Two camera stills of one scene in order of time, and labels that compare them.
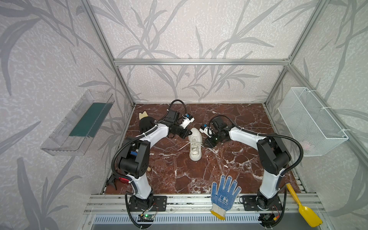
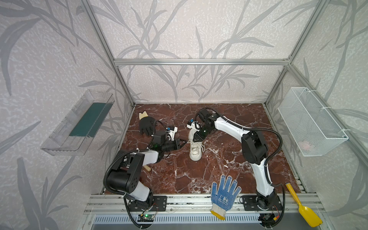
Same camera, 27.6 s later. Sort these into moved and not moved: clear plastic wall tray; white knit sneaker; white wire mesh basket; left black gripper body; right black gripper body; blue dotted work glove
Moved: right black gripper body; left black gripper body
Not moved: blue dotted work glove; white wire mesh basket; white knit sneaker; clear plastic wall tray
